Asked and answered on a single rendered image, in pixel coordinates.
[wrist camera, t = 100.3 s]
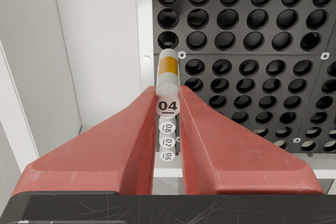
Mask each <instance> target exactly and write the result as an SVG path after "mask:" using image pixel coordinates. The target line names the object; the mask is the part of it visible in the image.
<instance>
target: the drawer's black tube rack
mask: <svg viewBox="0 0 336 224"><path fill-rule="evenodd" d="M163 1H166V2H171V1H174V0H163ZM178 57H179V58H181V59H182V62H181V85H185V86H188V87H189V88H190V89H191V90H192V91H193V92H194V93H195V94H196V95H197V96H198V97H199V98H200V99H201V100H202V101H204V102H205V103H206V104H207V105H208V106H209V107H210V108H212V109H213V110H215V111H217V112H219V113H221V114H223V115H224V116H226V117H228V118H230V119H231V120H233V121H235V122H237V123H238V124H240V125H242V126H244V127H245V128H247V129H249V130H251V131H252V132H254V130H265V131H264V132H262V133H256V134H258V135H259V136H261V137H263V138H264V139H266V140H268V141H270V142H271V143H273V144H274V143H275V142H277V141H280V140H283V141H285V143H284V144H283V145H281V146H279V147H280V148H282V149H284V150H285V151H287V152H289V153H308V154H336V142H335V143H334V144H333V145H332V146H330V147H324V145H325V144H326V143H328V142H330V141H336V133H335V134H330V131H331V130H336V0H184V1H183V31H182V51H180V52H179V53H178ZM277 130H287V131H286V132H285V133H281V134H280V133H277ZM307 130H317V131H316V132H314V133H312V134H307V133H306V132H307ZM306 141H313V143H312V144H311V145H310V146H307V147H303V146H302V144H303V143H304V142H306Z"/></svg>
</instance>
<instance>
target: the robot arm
mask: <svg viewBox="0 0 336 224"><path fill-rule="evenodd" d="M156 129H157V113H156V86H149V87H148V88H147V89H146V90H144V91H143V92H142V93H141V94H140V95H139V96H138V97H137V98H136V99H135V100H134V101H133V102H132V103H131V104H130V105H129V106H127V107H126V108H125V109H123V110H122V111H120V112H118V113H116V114H114V115H112V116H111V117H109V118H107V119H105V120H104V121H102V122H100V123H98V124H97V125H95V126H93V127H92V128H90V129H88V130H86V131H85V132H83V133H81V134H79V135H78V136H76V137H74V138H72V139H71V140H69V141H67V142H65V143H64V144H62V145H60V146H58V147H57V148H55V149H53V150H52V151H50V152H48V153H46V154H45V155H43V156H41V157H39V158H38V159H36V160H34V161H32V162H31V163H29V164H27V165H26V167H25V169H24V171H23V172H22V174H21V177H20V179H19V181H18V183H17V185H16V187H15V189H14V191H13V193H12V195H11V197H10V199H9V201H8V203H7V205H6V207H5V209H4V211H3V213H2V215H1V217H0V224H336V195H325V194H324V192H323V190H322V188H321V186H320V184H319V181H318V179H317V177H316V175H315V173H314V171H313V169H312V168H311V166H310V165H309V164H308V163H306V162H305V161H303V160H301V159H299V158H298V157H296V156H294V155H292V154H291V153H289V152H287V151H285V150H284V149H282V148H280V147H278V146H277V145H275V144H273V143H271V142H270V141H268V140H266V139H264V138H263V137H261V136H259V135H258V134H256V133H254V132H252V131H251V130H249V129H247V128H245V127H244V126H242V125H240V124H238V123H237V122H235V121H233V120H231V119H230V118H228V117H226V116H224V115H223V114H221V113H219V112H217V111H215V110H213V109H212V108H210V107H209V106H208V105H207V104H206V103H205V102H204V101H202V100H201V99H200V98H199V97H198V96H197V95H196V94H195V93H194V92H193V91H192V90H191V89H190V88H189V87H188V86H185V85H181V86H180V113H179V130H180V155H181V167H182V179H183V191H184V195H152V191H153V179H154V167H155V154H156Z"/></svg>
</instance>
